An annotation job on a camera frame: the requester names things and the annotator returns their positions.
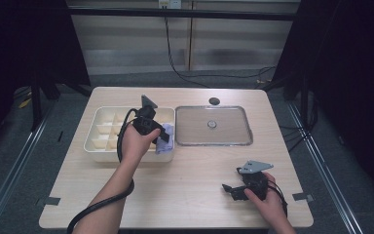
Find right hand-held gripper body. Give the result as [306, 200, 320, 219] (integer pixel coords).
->
[232, 160, 274, 202]

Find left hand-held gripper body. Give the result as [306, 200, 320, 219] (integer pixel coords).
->
[132, 95, 162, 137]

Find pale lavender cloth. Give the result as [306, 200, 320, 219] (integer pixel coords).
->
[155, 122, 175, 155]

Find cream divided storage box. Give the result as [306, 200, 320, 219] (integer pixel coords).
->
[83, 105, 176, 163]

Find person's left hand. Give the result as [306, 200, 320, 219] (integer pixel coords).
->
[120, 125, 162, 167]

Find person's right hand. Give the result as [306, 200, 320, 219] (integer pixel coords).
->
[243, 172, 288, 222]

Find grey tape strip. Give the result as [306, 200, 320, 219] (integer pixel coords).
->
[37, 196, 61, 208]
[292, 192, 315, 203]

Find yellow floor object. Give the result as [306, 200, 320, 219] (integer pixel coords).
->
[18, 97, 33, 109]

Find black curtain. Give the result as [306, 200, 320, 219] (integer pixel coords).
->
[272, 0, 374, 196]
[0, 0, 92, 157]

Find right hand-held gripper cable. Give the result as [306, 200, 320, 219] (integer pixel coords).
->
[267, 179, 289, 217]

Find hand-held gripper cable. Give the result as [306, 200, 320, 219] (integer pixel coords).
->
[267, 179, 289, 217]
[66, 107, 140, 234]

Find left hand-held gripper cable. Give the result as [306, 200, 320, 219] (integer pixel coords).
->
[66, 107, 140, 234]

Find black floor cable bundle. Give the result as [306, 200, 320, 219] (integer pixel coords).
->
[279, 97, 319, 153]

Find black hanging wall cable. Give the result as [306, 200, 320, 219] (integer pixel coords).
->
[164, 16, 277, 90]

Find metal floor rail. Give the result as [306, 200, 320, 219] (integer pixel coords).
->
[286, 101, 365, 234]
[0, 103, 56, 234]

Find black stand post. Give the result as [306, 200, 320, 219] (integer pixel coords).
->
[30, 74, 43, 132]

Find black horizontal frame bar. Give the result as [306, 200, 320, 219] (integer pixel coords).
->
[67, 8, 301, 21]

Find white wall outlet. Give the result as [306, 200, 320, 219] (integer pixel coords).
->
[158, 0, 183, 10]

